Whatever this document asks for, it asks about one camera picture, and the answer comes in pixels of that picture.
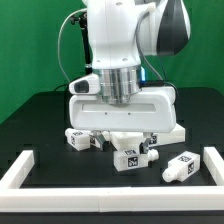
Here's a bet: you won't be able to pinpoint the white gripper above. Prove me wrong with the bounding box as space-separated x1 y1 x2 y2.
69 86 176 154

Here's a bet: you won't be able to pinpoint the white square table top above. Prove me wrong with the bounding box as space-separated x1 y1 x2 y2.
110 124 185 151

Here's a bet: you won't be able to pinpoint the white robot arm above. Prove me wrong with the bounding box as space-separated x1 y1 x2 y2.
69 0 190 137

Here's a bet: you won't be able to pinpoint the white U-shaped fence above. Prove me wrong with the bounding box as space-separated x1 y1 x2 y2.
0 150 224 213

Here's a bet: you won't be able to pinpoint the black cables on table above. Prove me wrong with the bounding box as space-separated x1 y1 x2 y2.
53 75 76 92

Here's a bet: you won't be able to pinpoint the black camera stand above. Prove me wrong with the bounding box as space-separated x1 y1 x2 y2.
71 12 92 74

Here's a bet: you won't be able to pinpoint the white camera cable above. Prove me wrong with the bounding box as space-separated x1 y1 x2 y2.
57 8 88 84

